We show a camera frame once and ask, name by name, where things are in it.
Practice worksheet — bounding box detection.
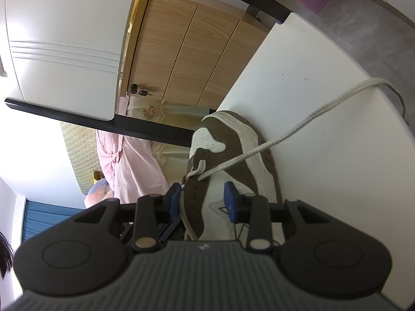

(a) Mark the pastel patterned pillow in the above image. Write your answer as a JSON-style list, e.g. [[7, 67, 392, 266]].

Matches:
[[85, 180, 114, 209]]

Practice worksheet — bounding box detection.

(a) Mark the person's dark hair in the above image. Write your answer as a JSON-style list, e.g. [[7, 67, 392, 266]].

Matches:
[[0, 231, 14, 280]]

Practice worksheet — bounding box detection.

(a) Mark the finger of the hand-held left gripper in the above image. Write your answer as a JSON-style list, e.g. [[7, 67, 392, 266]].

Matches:
[[157, 215, 184, 243]]

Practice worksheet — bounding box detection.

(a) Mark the cream quilted headboard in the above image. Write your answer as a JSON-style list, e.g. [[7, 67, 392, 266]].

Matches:
[[60, 121, 104, 196]]

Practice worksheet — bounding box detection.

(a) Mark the pink duvet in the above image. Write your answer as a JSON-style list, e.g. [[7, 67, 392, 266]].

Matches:
[[96, 97, 171, 205]]

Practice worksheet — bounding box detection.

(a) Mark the white shoelace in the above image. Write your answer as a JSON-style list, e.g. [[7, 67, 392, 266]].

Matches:
[[185, 77, 407, 182]]

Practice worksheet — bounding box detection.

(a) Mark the black key bunch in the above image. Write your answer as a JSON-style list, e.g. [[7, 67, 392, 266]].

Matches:
[[130, 84, 153, 97]]

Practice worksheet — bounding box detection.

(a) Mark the white and brown sneaker shoe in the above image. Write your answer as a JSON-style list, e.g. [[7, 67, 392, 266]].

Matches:
[[179, 110, 283, 250]]

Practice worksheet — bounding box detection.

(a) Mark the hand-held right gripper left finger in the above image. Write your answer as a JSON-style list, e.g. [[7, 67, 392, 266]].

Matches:
[[74, 183, 182, 253]]

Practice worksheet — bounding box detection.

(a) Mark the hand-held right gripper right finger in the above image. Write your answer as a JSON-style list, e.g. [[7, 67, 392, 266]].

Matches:
[[224, 181, 338, 253]]

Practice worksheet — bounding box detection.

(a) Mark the wooden drawer cabinet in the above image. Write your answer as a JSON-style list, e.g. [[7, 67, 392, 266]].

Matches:
[[118, 0, 269, 107]]

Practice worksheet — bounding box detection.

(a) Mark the white chair with black frame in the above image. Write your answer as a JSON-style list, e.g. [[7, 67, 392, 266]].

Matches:
[[0, 0, 415, 302]]

